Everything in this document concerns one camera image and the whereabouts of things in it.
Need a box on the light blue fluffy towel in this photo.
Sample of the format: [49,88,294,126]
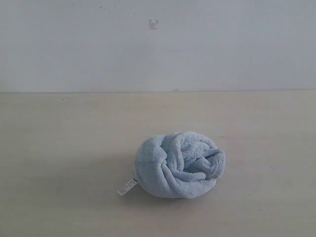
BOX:
[117,131,226,199]

